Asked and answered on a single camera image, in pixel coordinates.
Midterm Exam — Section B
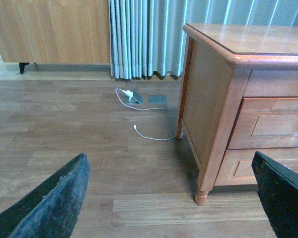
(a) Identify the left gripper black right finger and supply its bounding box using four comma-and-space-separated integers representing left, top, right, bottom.
251, 151, 298, 238

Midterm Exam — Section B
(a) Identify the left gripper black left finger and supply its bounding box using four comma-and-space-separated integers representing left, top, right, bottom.
0, 153, 90, 238

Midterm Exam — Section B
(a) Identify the wooden drawer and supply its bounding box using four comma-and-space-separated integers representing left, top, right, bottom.
228, 97, 298, 149
215, 148, 298, 186

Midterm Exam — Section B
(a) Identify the wooden nightstand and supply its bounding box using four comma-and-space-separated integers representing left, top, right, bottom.
176, 23, 298, 205

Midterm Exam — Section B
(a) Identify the white plug in floor socket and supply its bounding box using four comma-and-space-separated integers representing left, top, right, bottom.
123, 90, 133, 97

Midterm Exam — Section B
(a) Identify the black cabinet leg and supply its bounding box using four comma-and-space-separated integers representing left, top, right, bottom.
19, 62, 30, 74

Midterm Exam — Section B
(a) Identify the closed floor socket plate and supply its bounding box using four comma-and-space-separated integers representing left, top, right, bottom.
148, 95, 167, 104

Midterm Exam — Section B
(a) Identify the large wooden cabinet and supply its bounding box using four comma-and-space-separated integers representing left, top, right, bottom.
0, 0, 110, 64

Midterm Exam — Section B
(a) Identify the grey pleated curtain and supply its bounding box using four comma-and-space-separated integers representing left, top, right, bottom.
107, 0, 298, 81

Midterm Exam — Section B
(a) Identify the white charging cable on floor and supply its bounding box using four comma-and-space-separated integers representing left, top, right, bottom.
115, 88, 186, 141

